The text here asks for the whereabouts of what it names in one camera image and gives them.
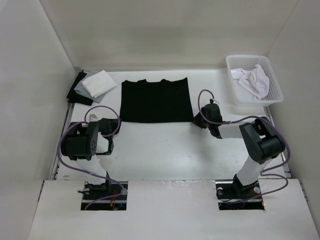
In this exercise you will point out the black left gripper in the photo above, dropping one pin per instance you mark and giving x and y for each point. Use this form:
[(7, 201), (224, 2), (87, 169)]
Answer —
[(115, 122)]

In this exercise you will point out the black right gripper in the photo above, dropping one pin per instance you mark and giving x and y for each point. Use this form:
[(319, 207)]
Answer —
[(196, 121)]

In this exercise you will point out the black tank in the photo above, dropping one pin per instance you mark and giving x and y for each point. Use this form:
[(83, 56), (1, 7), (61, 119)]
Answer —
[(74, 97), (156, 102)]

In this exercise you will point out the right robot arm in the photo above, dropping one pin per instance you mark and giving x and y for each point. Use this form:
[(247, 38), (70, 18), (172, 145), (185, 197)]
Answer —
[(262, 142)]

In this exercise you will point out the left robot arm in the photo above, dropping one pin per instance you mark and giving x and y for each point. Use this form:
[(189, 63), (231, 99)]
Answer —
[(83, 143)]

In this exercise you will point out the folded black tank top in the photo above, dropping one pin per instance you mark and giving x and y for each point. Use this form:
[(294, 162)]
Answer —
[(74, 97)]

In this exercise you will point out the folded white tank top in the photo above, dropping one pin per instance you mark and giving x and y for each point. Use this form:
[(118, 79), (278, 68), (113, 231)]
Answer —
[(98, 84)]

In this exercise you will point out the folded grey tank top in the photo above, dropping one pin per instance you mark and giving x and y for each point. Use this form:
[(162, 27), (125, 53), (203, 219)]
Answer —
[(79, 88)]

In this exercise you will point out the crumpled white tank top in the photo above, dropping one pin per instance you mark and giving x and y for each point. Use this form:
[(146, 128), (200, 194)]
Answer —
[(254, 81)]

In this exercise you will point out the white plastic mesh basket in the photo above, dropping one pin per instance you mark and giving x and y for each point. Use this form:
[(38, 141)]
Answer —
[(243, 98)]

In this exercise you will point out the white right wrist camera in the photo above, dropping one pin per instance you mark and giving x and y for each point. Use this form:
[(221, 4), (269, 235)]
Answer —
[(213, 101)]

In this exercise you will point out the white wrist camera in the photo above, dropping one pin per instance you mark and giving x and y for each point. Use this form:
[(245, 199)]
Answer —
[(93, 118), (213, 101)]

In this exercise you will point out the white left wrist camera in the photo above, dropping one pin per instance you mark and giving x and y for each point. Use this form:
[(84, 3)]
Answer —
[(93, 118)]

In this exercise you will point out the right metal table rail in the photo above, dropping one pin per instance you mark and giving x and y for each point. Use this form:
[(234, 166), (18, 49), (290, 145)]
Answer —
[(277, 140)]

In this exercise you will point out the metal table rail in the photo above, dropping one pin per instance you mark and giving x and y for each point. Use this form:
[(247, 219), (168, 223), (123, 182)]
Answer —
[(277, 140), (55, 163)]

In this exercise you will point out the left metal table rail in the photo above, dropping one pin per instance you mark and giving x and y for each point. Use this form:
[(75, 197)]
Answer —
[(55, 163)]

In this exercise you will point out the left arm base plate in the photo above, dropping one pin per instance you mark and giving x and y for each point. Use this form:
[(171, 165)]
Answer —
[(108, 196)]

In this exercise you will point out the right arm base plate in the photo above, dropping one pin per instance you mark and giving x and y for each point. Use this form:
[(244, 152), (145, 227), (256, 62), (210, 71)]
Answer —
[(230, 199)]

